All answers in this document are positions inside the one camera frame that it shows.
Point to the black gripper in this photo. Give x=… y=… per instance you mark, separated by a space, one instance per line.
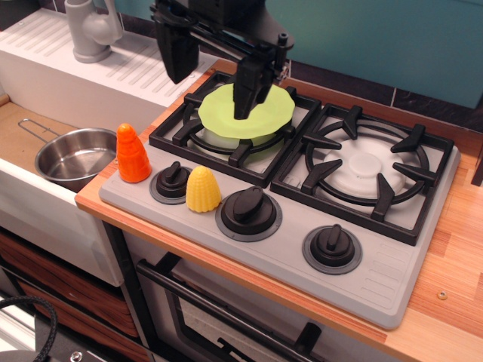
x=235 y=28

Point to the yellow toy corn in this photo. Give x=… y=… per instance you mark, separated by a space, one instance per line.
x=202 y=191

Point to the light green plastic plate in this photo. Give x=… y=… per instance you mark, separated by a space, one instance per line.
x=218 y=108

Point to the white left burner disc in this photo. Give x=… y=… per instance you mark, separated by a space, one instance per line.
x=227 y=142

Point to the white burner disc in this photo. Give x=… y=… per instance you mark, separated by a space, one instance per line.
x=227 y=142
x=362 y=161

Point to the black left burner grate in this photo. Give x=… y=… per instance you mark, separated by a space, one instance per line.
x=256 y=165

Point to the black burner grate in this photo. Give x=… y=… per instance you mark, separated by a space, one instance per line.
x=429 y=162
x=256 y=165

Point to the grey toy faucet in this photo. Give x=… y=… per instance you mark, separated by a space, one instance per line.
x=92 y=33

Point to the orange toy carrot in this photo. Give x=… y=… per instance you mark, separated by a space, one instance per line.
x=133 y=162

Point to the black left stove knob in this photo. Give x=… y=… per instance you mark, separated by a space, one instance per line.
x=170 y=184

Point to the black stove knob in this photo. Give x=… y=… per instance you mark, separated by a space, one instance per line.
x=249 y=215
x=170 y=184
x=332 y=250

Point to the black middle stove knob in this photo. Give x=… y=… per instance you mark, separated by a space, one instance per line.
x=249 y=215

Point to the stainless steel pot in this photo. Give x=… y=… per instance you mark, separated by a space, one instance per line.
x=71 y=160

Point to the white right burner disc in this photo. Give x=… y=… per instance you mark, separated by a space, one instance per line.
x=362 y=161

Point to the white toy sink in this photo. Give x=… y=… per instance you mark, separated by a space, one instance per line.
x=40 y=74

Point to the grey toy stove top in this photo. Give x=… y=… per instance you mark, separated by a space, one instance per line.
x=378 y=290

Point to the black right stove knob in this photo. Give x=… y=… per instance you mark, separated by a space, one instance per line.
x=332 y=250

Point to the black right burner grate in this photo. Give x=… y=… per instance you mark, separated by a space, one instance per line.
x=429 y=162

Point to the black oven door handle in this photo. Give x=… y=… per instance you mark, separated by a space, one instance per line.
x=160 y=274

